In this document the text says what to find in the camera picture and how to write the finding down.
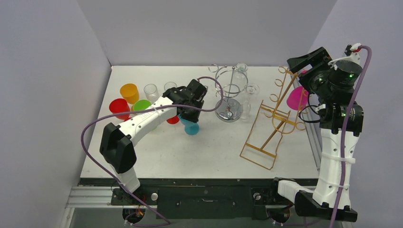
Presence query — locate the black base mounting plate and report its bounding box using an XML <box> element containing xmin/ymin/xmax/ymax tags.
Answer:
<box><xmin>110</xmin><ymin>176</ymin><xmax>300</xmax><ymax>227</ymax></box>

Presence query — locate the blue plastic wine glass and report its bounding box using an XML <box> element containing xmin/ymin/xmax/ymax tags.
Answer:
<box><xmin>178</xmin><ymin>115</ymin><xmax>200</xmax><ymax>135</ymax></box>

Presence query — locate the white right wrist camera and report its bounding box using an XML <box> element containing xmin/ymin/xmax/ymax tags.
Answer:
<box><xmin>328</xmin><ymin>43</ymin><xmax>361</xmax><ymax>67</ymax></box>

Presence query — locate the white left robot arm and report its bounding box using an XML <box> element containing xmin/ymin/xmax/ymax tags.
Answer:
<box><xmin>100</xmin><ymin>79</ymin><xmax>207</xmax><ymax>204</ymax></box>

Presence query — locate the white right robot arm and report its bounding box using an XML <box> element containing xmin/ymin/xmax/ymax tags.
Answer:
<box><xmin>268</xmin><ymin>43</ymin><xmax>369</xmax><ymax>223</ymax></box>

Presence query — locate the patterned clear glass goblet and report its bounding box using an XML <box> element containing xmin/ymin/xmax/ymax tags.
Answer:
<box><xmin>164</xmin><ymin>81</ymin><xmax>177</xmax><ymax>91</ymax></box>

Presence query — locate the chrome spiral glass rack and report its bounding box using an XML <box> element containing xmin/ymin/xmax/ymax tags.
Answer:
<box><xmin>209</xmin><ymin>64</ymin><xmax>249</xmax><ymax>123</ymax></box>

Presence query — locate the green plastic wine glass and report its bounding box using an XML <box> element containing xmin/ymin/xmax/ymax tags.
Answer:
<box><xmin>131</xmin><ymin>99</ymin><xmax>151</xmax><ymax>111</ymax></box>

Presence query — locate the yellow plastic wine glass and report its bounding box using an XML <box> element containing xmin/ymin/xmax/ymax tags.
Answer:
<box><xmin>120</xmin><ymin>84</ymin><xmax>139</xmax><ymax>105</ymax></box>

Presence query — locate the pink plastic wine glass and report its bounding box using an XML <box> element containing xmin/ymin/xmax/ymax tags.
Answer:
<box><xmin>286</xmin><ymin>86</ymin><xmax>309</xmax><ymax>111</ymax></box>

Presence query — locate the clear stemmed wine glass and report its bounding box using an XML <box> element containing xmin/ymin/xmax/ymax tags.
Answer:
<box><xmin>240</xmin><ymin>83</ymin><xmax>260</xmax><ymax>120</ymax></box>

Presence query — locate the gold wire glass rack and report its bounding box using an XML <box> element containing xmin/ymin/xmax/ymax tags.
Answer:
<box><xmin>240</xmin><ymin>66</ymin><xmax>308</xmax><ymax>171</ymax></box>

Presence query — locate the red plastic wine glass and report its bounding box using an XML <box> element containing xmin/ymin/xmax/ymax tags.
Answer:
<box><xmin>109</xmin><ymin>98</ymin><xmax>130</xmax><ymax>121</ymax></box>

